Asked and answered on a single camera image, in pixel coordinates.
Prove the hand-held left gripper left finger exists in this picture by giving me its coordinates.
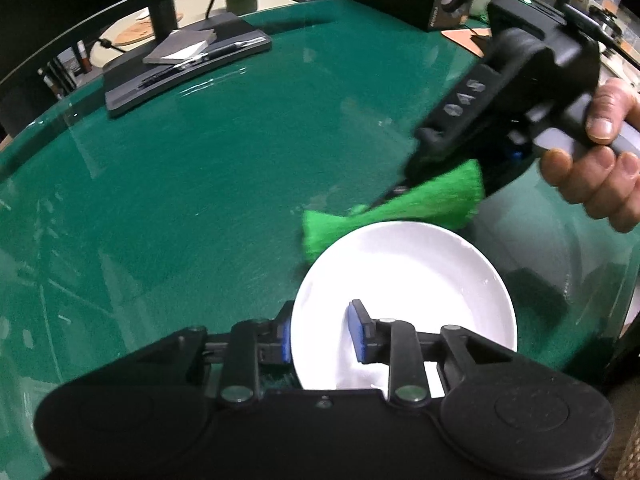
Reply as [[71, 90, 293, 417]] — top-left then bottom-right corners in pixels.
[[137, 302, 296, 407]]

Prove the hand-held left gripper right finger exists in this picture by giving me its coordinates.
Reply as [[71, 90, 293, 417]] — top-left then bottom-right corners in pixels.
[[347, 299, 516, 407]]

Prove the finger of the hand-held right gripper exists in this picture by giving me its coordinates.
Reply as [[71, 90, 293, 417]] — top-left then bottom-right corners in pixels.
[[367, 160, 438, 208]]

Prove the green cloth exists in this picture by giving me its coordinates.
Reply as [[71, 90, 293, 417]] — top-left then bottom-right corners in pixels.
[[301, 159, 486, 263]]

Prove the white bowl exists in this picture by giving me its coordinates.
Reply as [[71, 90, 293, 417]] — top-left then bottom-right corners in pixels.
[[291, 221, 518, 391]]

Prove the person's right hand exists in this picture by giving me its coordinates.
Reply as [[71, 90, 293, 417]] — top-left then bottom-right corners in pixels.
[[542, 77, 640, 233]]

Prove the black pen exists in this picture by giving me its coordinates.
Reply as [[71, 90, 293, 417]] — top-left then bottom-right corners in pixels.
[[200, 37, 267, 58], [141, 56, 210, 85]]

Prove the grey notebook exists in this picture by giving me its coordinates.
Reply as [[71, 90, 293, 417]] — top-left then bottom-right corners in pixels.
[[142, 29, 218, 66]]

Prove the black monitor stand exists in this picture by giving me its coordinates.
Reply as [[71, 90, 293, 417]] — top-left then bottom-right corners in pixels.
[[104, 0, 273, 118]]

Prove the round wooden board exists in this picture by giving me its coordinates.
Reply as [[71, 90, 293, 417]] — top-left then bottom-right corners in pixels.
[[112, 7, 201, 48]]

